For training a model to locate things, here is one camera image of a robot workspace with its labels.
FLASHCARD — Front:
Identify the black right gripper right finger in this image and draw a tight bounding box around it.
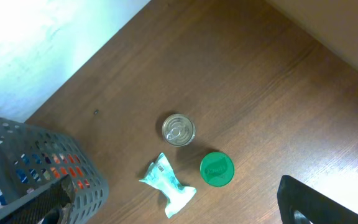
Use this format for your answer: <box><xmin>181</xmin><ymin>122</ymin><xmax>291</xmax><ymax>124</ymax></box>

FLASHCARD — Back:
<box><xmin>277</xmin><ymin>175</ymin><xmax>358</xmax><ymax>224</ymax></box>

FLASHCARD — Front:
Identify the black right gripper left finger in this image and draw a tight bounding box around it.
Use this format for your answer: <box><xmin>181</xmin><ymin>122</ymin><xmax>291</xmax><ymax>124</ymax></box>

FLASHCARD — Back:
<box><xmin>0</xmin><ymin>175</ymin><xmax>75</xmax><ymax>224</ymax></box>

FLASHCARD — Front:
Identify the orange spaghetti packet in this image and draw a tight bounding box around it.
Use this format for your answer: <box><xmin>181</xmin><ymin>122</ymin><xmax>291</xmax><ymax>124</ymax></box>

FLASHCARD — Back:
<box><xmin>49</xmin><ymin>153</ymin><xmax>90</xmax><ymax>191</ymax></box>

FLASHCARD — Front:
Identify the green lid jar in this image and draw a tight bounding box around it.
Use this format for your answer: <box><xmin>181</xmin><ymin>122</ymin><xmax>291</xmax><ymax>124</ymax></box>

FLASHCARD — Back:
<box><xmin>200</xmin><ymin>152</ymin><xmax>235</xmax><ymax>187</ymax></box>

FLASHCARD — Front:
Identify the mint green wipes packet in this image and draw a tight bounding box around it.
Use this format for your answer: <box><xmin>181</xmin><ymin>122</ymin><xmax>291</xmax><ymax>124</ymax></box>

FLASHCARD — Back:
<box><xmin>139</xmin><ymin>152</ymin><xmax>196</xmax><ymax>218</ymax></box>

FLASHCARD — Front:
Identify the silver tin can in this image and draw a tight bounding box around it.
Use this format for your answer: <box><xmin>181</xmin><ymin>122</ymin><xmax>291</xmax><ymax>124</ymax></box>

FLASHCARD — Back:
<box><xmin>162</xmin><ymin>113</ymin><xmax>196</xmax><ymax>147</ymax></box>

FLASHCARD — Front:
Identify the grey plastic basket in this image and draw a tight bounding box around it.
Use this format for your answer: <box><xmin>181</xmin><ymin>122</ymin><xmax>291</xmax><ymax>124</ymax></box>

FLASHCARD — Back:
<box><xmin>0</xmin><ymin>118</ymin><xmax>109</xmax><ymax>223</ymax></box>

